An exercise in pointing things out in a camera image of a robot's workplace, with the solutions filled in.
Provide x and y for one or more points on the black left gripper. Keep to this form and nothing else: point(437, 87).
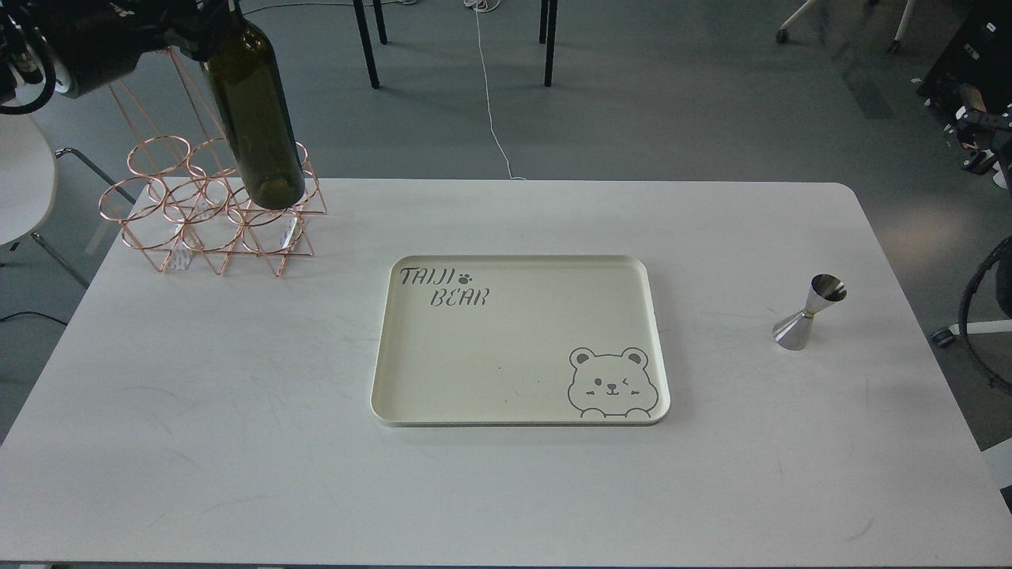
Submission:
point(95, 42)

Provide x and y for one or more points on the dark green wine bottle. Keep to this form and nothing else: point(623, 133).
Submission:
point(246, 86)

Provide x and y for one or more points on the steel double jigger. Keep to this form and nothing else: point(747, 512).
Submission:
point(794, 332)

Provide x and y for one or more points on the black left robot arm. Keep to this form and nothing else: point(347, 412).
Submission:
point(28, 75)

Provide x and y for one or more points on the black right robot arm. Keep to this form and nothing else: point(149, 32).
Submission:
point(985, 134)

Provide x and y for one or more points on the black table legs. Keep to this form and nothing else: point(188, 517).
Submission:
point(372, 28)

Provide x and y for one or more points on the cream bear tray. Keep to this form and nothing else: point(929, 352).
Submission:
point(472, 340)

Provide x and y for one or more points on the black equipment box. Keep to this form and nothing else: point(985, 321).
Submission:
point(979, 55)

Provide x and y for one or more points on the rose gold wire bottle rack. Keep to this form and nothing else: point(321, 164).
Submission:
point(184, 199)

